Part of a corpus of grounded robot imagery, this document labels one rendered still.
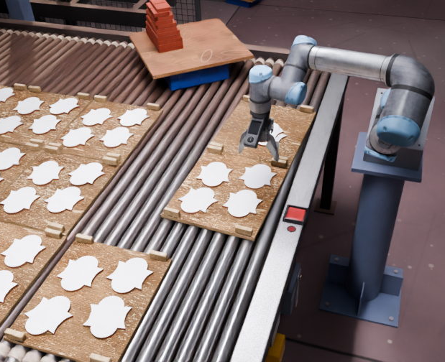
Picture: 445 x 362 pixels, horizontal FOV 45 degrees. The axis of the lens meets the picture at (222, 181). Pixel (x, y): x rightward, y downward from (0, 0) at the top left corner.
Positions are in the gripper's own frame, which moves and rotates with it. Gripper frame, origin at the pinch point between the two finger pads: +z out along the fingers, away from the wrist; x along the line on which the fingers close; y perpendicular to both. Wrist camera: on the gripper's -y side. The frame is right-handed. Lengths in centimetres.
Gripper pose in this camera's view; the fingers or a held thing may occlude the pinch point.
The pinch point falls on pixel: (257, 159)
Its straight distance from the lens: 197.6
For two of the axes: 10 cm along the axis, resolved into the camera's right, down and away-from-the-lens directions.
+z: 0.4, 7.7, 6.3
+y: 3.7, -6.0, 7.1
